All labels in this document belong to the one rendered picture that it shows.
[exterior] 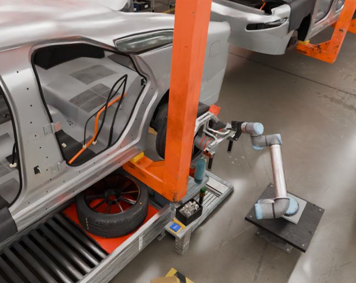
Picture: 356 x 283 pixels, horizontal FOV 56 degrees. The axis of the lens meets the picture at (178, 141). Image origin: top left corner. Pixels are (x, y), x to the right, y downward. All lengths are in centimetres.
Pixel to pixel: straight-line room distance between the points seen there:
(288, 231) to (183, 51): 198
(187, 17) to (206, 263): 219
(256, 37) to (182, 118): 313
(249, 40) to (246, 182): 228
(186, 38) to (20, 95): 105
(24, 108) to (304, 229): 260
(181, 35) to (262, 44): 331
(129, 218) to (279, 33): 361
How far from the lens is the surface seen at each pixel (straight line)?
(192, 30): 214
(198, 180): 326
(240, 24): 537
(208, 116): 306
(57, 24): 240
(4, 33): 226
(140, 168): 311
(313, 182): 446
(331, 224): 407
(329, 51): 634
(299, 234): 340
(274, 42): 544
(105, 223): 295
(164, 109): 335
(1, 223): 255
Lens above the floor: 280
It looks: 38 degrees down
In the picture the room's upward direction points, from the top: 6 degrees clockwise
